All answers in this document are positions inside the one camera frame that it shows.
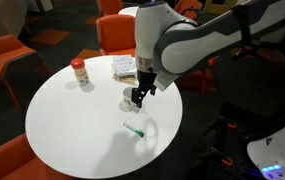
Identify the orange chair behind table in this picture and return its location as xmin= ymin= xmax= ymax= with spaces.
xmin=96 ymin=14 xmax=136 ymax=57

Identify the orange chair top right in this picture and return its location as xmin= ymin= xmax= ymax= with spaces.
xmin=174 ymin=0 xmax=203 ymax=20

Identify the orange chair top centre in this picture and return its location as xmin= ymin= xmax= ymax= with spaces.
xmin=96 ymin=0 xmax=123 ymax=16

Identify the red lidded white jar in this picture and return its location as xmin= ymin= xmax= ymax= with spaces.
xmin=70 ymin=58 xmax=89 ymax=87

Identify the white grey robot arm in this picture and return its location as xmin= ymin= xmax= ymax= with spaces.
xmin=132 ymin=0 xmax=285 ymax=106

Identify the small round white table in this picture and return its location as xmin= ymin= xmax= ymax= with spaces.
xmin=119 ymin=6 xmax=138 ymax=17

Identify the orange chair bottom left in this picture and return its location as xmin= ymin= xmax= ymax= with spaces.
xmin=0 ymin=134 xmax=75 ymax=180

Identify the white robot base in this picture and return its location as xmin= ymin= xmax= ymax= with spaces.
xmin=247 ymin=127 xmax=285 ymax=180

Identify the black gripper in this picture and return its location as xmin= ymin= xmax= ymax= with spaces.
xmin=131 ymin=70 xmax=156 ymax=108

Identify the white mug cup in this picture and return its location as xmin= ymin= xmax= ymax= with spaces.
xmin=123 ymin=87 xmax=140 ymax=112

